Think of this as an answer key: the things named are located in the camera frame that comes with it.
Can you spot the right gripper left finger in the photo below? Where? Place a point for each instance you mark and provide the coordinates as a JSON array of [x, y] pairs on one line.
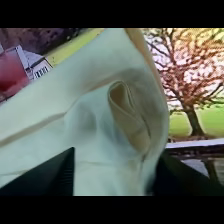
[[50, 176]]

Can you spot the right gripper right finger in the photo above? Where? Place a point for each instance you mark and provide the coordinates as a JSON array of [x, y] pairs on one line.
[[180, 180]]

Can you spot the beige T-shirt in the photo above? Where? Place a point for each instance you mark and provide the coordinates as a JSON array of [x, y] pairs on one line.
[[100, 133]]

